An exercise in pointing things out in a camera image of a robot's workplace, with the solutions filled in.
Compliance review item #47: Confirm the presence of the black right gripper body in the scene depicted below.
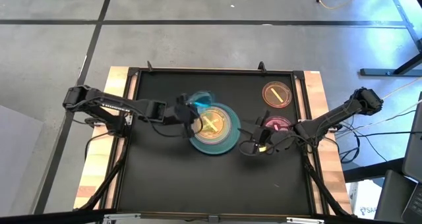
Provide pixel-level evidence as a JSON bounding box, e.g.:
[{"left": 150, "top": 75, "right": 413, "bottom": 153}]
[{"left": 253, "top": 124, "right": 297, "bottom": 152}]

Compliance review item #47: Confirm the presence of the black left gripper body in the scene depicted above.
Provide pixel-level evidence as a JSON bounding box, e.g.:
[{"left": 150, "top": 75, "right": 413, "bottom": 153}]
[{"left": 164, "top": 100, "right": 196, "bottom": 128}]

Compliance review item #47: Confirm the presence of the small blue plastic plate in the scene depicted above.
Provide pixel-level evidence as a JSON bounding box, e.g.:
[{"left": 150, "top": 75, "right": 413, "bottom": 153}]
[{"left": 187, "top": 90, "right": 216, "bottom": 111}]

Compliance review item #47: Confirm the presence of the orange plastic plate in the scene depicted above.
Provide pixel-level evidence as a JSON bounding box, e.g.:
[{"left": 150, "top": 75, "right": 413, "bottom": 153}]
[
  {"left": 262, "top": 81, "right": 293, "bottom": 109},
  {"left": 198, "top": 109, "right": 228, "bottom": 140}
]

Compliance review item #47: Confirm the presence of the small magenta plastic plate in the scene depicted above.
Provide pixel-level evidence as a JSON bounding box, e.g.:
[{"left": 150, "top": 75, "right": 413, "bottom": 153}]
[{"left": 264, "top": 115, "right": 293, "bottom": 132}]

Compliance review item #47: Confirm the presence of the large teal plastic plate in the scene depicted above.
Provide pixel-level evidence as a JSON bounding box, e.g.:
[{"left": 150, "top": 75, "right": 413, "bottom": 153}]
[{"left": 189, "top": 102, "right": 242, "bottom": 155}]

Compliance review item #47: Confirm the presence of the white printed box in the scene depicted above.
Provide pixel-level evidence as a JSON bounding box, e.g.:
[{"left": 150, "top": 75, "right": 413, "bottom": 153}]
[{"left": 348, "top": 179, "right": 385, "bottom": 220}]

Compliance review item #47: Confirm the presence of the grey office chair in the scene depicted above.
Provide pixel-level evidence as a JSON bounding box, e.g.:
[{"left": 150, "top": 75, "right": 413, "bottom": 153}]
[{"left": 374, "top": 169, "right": 418, "bottom": 224}]

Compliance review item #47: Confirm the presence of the grey laptop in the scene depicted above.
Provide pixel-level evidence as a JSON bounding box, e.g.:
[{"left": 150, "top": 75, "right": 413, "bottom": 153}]
[{"left": 401, "top": 92, "right": 422, "bottom": 224}]

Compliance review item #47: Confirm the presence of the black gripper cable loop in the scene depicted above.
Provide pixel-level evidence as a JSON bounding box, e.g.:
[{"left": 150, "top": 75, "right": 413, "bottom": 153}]
[
  {"left": 150, "top": 117, "right": 187, "bottom": 138},
  {"left": 237, "top": 138, "right": 264, "bottom": 157}
]

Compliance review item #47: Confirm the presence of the black floor cable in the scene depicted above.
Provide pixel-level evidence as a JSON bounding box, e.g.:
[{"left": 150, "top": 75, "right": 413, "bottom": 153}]
[{"left": 338, "top": 109, "right": 422, "bottom": 165}]

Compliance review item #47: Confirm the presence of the silver metal bracket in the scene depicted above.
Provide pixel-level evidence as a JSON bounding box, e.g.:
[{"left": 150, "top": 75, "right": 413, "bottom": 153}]
[
  {"left": 286, "top": 217, "right": 326, "bottom": 224},
  {"left": 103, "top": 212, "right": 142, "bottom": 224}
]

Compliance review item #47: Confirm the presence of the white floor cable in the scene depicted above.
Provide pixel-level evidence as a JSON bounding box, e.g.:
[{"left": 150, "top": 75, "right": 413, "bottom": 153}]
[{"left": 334, "top": 76, "right": 422, "bottom": 136}]

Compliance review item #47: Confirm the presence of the black desk leg frame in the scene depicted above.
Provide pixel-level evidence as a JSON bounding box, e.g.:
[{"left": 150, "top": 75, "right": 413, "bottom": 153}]
[{"left": 331, "top": 0, "right": 422, "bottom": 77}]

